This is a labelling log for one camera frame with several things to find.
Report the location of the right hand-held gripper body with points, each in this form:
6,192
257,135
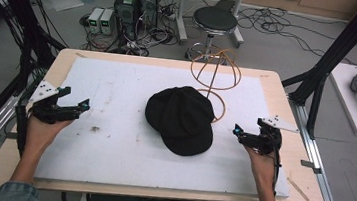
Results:
267,141

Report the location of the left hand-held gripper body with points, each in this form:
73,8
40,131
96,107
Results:
44,110

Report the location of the black cap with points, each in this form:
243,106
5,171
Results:
181,121

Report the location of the person's right hand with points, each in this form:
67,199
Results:
265,168

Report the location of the person's left hand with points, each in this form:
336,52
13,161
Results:
38,136

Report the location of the white foam mat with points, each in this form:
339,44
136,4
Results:
110,153

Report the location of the thin wooden stick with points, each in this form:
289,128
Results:
298,189

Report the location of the grey power supply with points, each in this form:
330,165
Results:
94,19
107,21

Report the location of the person's left denim sleeve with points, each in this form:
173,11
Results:
16,194

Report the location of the white desk leg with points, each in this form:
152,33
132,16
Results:
238,23
183,14

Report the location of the black computer tower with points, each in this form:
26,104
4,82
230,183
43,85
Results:
126,11
149,5

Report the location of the black round stool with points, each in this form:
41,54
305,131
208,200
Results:
215,19

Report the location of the metal bracket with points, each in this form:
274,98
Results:
310,165

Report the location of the black metal frame post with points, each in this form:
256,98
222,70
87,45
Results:
11,12
335,53

